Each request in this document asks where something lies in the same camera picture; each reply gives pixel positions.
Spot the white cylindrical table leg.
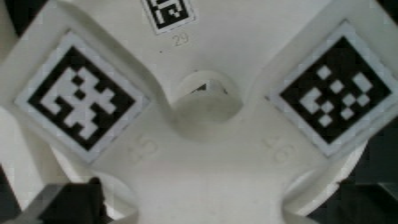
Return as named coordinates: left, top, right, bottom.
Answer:
left=173, top=70, right=244, bottom=133

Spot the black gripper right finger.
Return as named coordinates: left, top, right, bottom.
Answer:
left=309, top=182, right=398, bottom=224

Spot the white cross-shaped table base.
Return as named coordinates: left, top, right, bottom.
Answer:
left=0, top=0, right=398, bottom=224

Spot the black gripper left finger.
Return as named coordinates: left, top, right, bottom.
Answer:
left=39, top=177, right=110, bottom=224

